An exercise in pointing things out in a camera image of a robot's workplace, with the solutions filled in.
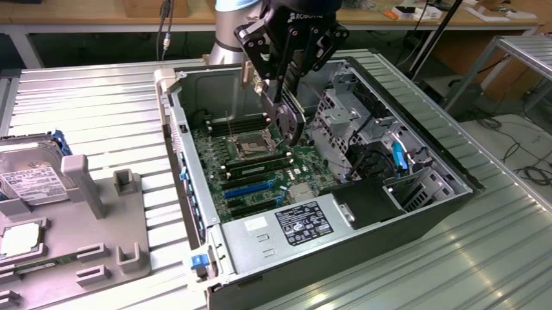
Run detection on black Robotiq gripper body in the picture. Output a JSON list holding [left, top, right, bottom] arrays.
[[262, 0, 343, 32]]

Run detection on graphics card with metal bracket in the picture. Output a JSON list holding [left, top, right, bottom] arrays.
[[240, 61, 308, 147]]

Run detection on wooden desk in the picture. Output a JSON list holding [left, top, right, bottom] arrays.
[[0, 0, 546, 33]]

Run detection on orange and white box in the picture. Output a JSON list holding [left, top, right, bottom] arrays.
[[384, 5, 444, 21]]

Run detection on metal drive cage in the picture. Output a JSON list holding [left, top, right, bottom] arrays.
[[313, 88, 389, 181]]

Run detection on black tripod pole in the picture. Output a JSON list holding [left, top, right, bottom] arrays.
[[408, 0, 466, 80]]

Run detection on green motherboard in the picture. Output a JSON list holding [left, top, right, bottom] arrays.
[[189, 112, 347, 223]]

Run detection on open black PC case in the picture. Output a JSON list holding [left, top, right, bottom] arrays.
[[154, 48, 484, 310]]

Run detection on green RAM stick in slot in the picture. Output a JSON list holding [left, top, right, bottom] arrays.
[[222, 153, 295, 180]]

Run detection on blue disk connector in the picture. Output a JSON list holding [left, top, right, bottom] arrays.
[[391, 140, 411, 177]]

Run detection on white paper stack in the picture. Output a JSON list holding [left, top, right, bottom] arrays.
[[464, 5, 512, 23]]

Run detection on blue expansion slot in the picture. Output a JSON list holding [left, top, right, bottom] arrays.
[[222, 180, 277, 200]]

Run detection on silver chipset heatsink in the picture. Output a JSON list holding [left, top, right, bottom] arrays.
[[288, 183, 320, 204]]

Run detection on blue disk caddy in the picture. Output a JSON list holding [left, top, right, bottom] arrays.
[[43, 129, 73, 158]]

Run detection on silver power supply unit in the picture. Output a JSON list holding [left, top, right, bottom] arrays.
[[218, 192, 361, 276]]

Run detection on silver hard disk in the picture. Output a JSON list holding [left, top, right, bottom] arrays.
[[0, 138, 70, 206]]

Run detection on silver CPU chip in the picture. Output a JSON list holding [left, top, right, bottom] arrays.
[[0, 222, 43, 258]]

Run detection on grey parts rack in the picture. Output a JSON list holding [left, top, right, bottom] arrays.
[[0, 141, 153, 310]]

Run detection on thin cable with connector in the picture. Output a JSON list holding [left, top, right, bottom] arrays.
[[156, 0, 174, 62]]

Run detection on metal frame table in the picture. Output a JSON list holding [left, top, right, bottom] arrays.
[[444, 34, 552, 130]]

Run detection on black floor cables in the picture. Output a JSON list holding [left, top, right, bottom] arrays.
[[474, 116, 552, 187]]

